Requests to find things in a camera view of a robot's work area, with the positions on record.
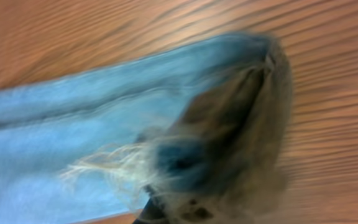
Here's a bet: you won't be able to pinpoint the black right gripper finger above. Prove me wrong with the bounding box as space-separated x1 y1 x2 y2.
132 199 170 224

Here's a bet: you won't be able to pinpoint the blue denim jeans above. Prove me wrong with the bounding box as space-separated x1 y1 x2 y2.
0 34 293 223

